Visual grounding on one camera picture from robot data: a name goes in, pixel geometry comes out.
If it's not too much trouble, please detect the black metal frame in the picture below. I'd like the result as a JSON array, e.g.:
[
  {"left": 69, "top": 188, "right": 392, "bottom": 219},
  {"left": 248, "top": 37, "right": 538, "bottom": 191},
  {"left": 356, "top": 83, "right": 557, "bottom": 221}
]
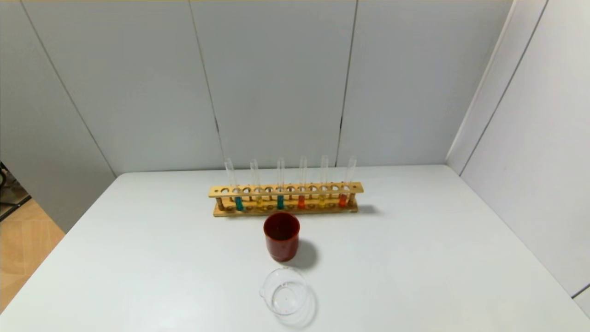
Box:
[{"left": 0, "top": 161, "right": 31, "bottom": 221}]

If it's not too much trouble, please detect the test tube with red liquid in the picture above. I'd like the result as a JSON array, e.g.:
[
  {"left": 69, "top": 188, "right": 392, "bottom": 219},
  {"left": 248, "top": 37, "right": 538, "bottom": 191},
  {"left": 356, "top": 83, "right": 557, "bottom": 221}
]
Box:
[
  {"left": 339, "top": 155, "right": 357, "bottom": 208},
  {"left": 298, "top": 156, "right": 307, "bottom": 209}
]

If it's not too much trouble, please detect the clear plastic spouted bowl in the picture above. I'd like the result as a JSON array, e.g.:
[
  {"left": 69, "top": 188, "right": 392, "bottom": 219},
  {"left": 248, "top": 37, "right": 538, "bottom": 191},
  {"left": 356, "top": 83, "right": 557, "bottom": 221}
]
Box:
[{"left": 259, "top": 267, "right": 308, "bottom": 316}]

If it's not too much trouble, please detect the test tube with teal liquid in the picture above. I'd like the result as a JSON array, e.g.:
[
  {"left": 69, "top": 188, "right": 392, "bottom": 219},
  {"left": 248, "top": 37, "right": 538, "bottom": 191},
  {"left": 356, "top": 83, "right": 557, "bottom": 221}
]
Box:
[
  {"left": 277, "top": 157, "right": 285, "bottom": 210},
  {"left": 224, "top": 158, "right": 244, "bottom": 212}
]

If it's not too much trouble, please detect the wooden test tube rack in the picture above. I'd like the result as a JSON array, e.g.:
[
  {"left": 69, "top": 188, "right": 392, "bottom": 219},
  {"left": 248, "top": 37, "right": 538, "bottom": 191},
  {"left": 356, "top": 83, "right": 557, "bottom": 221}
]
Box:
[{"left": 208, "top": 182, "right": 364, "bottom": 217}]

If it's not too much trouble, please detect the dark red plastic cup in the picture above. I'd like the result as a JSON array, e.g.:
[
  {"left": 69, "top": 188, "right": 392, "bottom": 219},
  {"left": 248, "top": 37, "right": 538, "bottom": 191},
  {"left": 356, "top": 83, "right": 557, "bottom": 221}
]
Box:
[{"left": 263, "top": 212, "right": 301, "bottom": 262}]

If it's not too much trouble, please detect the test tube with yellow liquid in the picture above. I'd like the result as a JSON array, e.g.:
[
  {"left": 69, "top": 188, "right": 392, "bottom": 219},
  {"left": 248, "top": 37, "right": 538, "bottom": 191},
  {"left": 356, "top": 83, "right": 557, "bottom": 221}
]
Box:
[
  {"left": 250, "top": 159, "right": 263, "bottom": 207},
  {"left": 319, "top": 155, "right": 329, "bottom": 208}
]

